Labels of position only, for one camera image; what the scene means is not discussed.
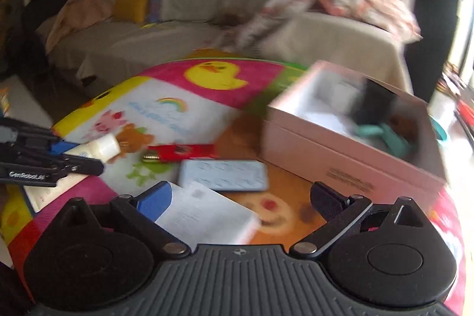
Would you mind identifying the colourful cartoon play mat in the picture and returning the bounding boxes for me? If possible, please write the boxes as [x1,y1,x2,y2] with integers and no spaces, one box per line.
[0,49,467,316]

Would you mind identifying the dark cloth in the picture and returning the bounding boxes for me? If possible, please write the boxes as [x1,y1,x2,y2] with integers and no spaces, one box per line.
[7,0,75,80]

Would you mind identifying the red pocket tool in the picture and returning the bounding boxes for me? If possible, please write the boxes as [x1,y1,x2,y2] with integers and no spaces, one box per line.
[143,143,218,163]

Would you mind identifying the peach blanket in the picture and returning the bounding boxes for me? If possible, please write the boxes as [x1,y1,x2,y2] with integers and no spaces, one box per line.
[46,0,116,54]

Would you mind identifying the pink cardboard box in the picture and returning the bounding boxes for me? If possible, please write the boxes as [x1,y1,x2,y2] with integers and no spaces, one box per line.
[259,60,449,208]

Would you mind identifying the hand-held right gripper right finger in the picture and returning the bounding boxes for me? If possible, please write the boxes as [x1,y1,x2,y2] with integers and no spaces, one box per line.
[289,181,423,259]

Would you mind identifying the white lotion tube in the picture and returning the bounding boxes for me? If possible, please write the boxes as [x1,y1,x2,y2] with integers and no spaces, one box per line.
[65,134,121,163]

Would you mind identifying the teal bowl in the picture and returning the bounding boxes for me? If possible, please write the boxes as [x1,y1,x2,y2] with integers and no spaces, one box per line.
[429,116,451,147]

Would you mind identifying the mint green plastic gadget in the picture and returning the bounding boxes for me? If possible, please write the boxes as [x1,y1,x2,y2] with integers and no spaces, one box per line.
[351,123,420,156]

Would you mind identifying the beige sofa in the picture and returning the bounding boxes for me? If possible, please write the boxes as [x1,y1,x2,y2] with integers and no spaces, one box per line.
[35,0,416,99]

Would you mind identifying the floral blanket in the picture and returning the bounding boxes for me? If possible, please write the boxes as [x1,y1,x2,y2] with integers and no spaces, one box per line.
[214,0,423,56]

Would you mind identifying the yellow cushion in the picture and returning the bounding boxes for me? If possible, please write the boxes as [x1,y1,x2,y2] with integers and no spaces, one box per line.
[113,0,153,24]

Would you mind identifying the white battery charger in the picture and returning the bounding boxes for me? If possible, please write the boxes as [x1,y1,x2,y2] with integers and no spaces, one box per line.
[178,159,270,193]

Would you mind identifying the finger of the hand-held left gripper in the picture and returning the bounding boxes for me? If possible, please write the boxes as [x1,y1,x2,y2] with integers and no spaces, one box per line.
[13,125,81,156]
[0,152,105,177]

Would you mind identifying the black pouch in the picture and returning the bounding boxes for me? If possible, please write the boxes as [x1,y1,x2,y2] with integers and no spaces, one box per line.
[351,77,398,126]

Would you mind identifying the white flat package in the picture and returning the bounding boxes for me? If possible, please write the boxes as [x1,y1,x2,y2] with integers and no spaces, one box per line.
[22,175,90,214]

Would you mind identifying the white product box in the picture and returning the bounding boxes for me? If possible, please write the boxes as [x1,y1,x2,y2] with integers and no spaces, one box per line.
[155,182,260,246]

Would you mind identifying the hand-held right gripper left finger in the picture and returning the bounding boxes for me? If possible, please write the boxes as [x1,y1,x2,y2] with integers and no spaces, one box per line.
[61,181,192,259]

